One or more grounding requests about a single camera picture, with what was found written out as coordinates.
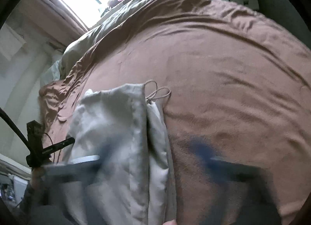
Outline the beige zip jacket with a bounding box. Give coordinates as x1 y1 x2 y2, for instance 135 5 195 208
63 83 176 224

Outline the person's left hand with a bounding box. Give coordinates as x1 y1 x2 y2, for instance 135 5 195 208
30 167 46 190

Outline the white padded headboard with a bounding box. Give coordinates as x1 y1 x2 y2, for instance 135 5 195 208
0 11 64 165

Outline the light blue pillow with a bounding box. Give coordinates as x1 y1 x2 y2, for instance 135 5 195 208
40 60 62 87

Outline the brown bed sheet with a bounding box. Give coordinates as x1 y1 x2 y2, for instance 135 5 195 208
39 0 310 224

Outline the pink left curtain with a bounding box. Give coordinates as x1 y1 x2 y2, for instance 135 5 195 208
16 0 88 46

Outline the beige duvet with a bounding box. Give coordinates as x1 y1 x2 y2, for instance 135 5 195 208
59 0 151 79

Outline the black cable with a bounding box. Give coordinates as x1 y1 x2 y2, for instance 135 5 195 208
0 107 32 153

